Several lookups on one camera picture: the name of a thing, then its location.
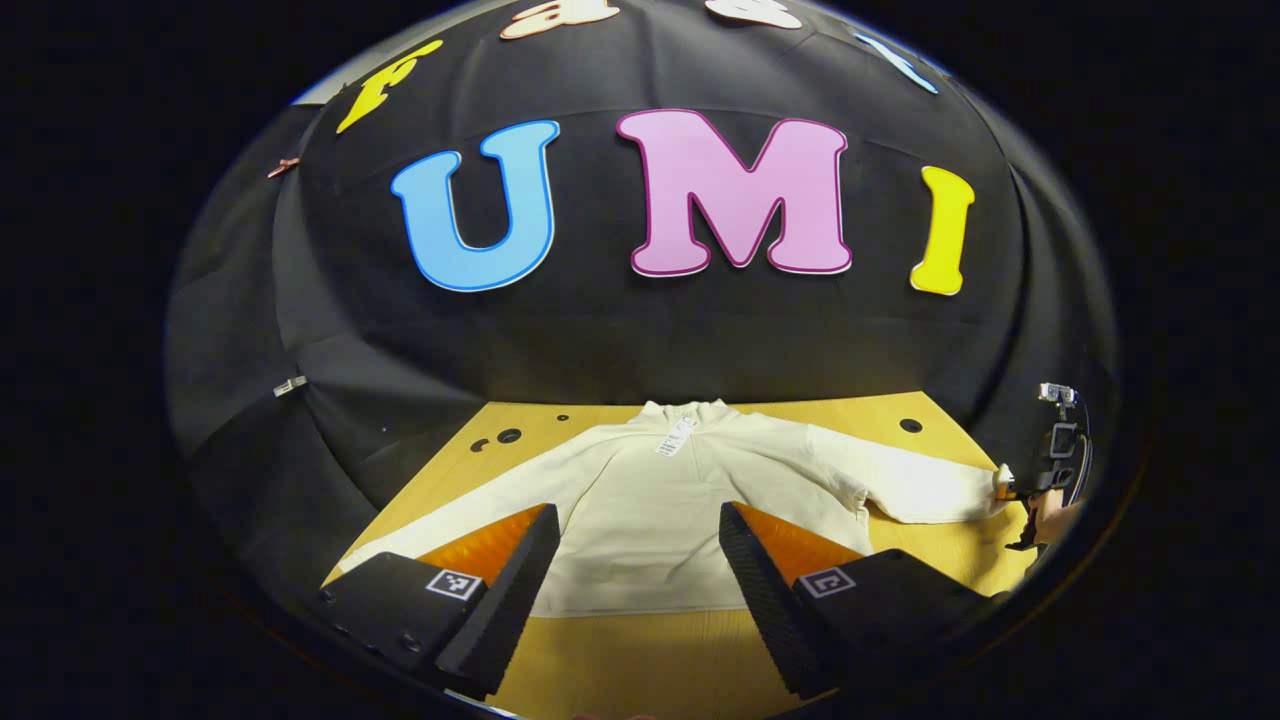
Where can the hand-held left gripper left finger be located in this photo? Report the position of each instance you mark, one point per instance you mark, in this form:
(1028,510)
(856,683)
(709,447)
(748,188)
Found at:
(515,590)

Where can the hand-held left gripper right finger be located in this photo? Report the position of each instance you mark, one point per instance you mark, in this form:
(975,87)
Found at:
(765,600)

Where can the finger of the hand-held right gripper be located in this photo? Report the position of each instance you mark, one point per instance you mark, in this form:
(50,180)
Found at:
(1018,492)

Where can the white sweatshirt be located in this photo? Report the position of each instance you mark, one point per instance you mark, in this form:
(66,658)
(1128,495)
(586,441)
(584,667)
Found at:
(640,500)

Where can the black backdrop cloth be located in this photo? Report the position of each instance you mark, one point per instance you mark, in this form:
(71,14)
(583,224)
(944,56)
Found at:
(640,330)

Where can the small white tag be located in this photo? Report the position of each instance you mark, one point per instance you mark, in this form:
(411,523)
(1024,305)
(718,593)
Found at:
(290,385)

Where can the small red clip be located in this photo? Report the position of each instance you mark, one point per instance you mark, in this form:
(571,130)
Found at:
(283,167)

